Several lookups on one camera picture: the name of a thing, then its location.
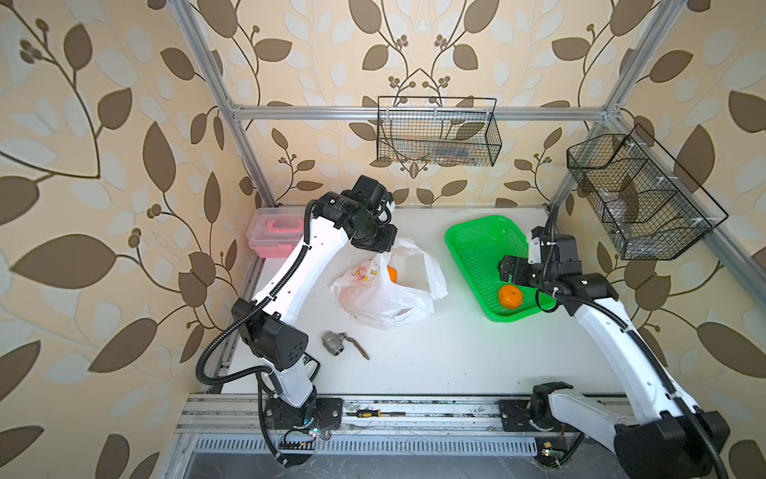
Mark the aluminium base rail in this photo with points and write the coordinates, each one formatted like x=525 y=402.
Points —
x=442 y=425

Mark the orange one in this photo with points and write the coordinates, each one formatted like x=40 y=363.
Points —
x=510 y=297

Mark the pink plastic storage box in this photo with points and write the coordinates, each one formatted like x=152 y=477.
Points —
x=275 y=232

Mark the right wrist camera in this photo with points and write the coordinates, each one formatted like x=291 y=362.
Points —
x=535 y=248

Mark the white printed plastic bag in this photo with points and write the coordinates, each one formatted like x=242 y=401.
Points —
x=366 y=292

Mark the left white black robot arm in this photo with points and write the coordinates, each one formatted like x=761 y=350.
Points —
x=266 y=323

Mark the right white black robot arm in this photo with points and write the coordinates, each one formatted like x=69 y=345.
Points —
x=667 y=434

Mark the side black wire basket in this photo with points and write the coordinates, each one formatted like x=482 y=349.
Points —
x=650 y=205

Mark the green plastic basket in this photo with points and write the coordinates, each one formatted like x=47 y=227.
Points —
x=478 y=247

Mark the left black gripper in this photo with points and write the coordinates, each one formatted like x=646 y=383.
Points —
x=385 y=241

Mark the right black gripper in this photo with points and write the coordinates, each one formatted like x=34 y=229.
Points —
x=520 y=264

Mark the rear black wire basket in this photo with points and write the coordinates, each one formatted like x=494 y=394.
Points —
x=437 y=130

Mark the yellow black screwdriver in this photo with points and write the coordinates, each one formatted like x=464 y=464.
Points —
x=377 y=413

